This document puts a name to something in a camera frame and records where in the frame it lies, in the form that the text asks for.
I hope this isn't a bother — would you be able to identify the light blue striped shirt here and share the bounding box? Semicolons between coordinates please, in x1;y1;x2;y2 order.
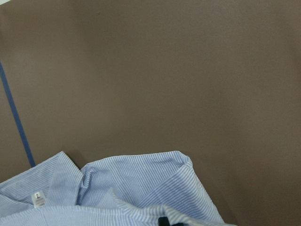
0;151;224;226

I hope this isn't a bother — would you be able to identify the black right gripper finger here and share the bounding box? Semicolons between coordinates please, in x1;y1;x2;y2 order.
158;217;169;226

